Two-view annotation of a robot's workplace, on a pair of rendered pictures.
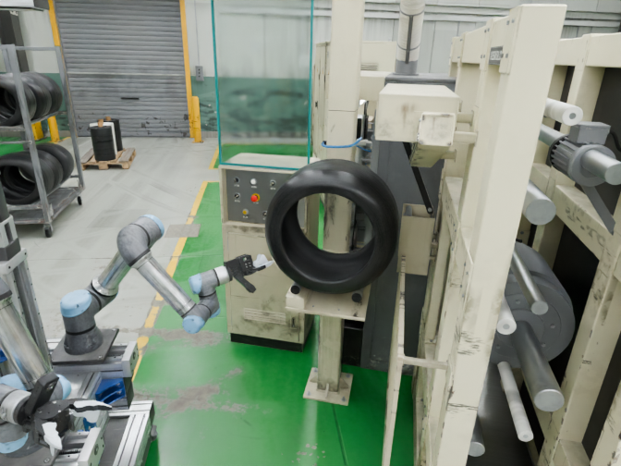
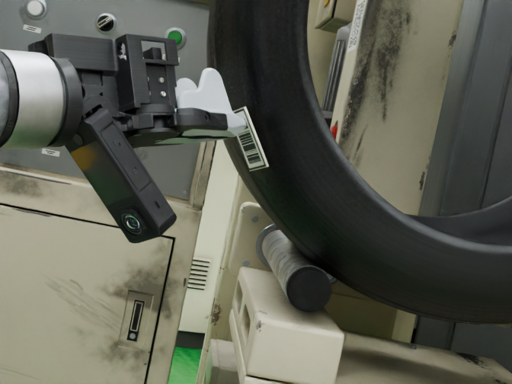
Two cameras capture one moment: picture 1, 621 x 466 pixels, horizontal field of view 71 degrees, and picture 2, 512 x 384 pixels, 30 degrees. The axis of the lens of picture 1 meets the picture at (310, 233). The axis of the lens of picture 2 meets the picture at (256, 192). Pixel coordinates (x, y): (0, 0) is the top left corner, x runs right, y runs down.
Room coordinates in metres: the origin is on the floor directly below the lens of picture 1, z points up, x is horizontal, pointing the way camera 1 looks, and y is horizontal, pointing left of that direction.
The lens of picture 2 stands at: (0.85, 0.38, 1.03)
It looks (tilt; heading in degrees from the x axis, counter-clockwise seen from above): 3 degrees down; 344
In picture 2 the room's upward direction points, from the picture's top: 12 degrees clockwise
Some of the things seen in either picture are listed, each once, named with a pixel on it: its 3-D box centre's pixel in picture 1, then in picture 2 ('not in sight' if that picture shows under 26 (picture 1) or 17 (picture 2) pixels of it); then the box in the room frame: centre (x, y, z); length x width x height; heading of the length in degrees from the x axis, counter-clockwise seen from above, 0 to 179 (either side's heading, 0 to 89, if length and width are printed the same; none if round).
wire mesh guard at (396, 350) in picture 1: (394, 358); not in sight; (1.58, -0.39, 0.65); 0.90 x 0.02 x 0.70; 169
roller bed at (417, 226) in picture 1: (415, 239); not in sight; (2.01, -0.52, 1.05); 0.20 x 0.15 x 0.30; 169
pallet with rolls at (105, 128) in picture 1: (105, 141); not in sight; (7.78, 3.71, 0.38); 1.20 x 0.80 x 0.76; 15
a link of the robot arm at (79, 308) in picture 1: (79, 309); not in sight; (1.54, 0.95, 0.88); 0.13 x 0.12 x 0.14; 170
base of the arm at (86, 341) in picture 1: (82, 334); not in sight; (1.53, 0.96, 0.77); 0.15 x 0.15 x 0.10
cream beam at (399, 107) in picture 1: (413, 109); not in sight; (1.69, -0.37, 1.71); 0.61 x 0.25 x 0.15; 169
